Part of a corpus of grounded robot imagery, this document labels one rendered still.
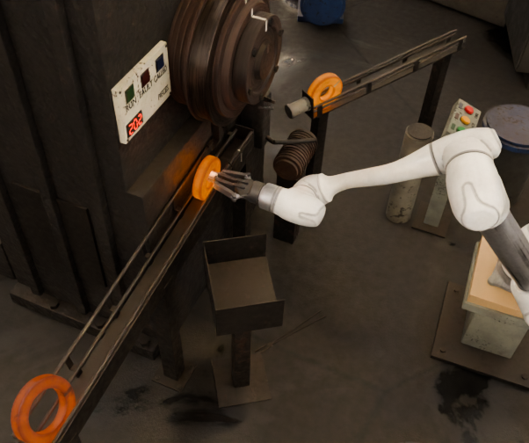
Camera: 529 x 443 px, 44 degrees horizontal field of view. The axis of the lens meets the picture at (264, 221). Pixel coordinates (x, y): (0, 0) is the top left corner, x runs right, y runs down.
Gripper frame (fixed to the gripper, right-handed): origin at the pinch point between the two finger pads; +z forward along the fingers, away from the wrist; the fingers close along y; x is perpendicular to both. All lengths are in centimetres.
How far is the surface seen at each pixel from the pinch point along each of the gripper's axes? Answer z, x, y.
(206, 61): 0.0, 45.8, -1.4
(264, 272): -30.3, -13.6, -19.5
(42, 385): 4, -3, -86
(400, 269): -71, -72, 51
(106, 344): 2, -17, -62
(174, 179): 7.0, 3.0, -9.8
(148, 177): 10.3, 11.3, -19.9
